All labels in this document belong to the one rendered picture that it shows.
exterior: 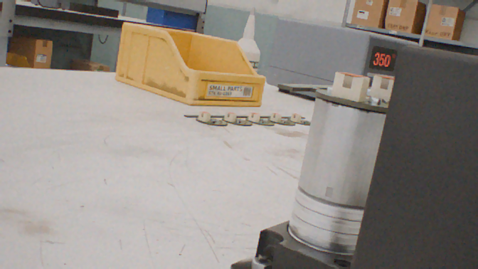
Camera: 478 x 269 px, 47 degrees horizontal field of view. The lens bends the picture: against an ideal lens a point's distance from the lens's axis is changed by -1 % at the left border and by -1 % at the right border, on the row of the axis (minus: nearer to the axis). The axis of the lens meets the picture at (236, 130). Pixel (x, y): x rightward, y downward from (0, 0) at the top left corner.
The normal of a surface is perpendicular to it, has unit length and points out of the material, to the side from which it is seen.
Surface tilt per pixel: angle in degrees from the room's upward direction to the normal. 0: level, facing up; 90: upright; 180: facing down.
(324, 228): 90
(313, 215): 90
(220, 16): 90
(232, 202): 0
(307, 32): 90
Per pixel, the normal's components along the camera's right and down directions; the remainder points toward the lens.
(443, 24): -0.57, 0.06
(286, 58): -0.74, -0.01
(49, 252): 0.18, -0.97
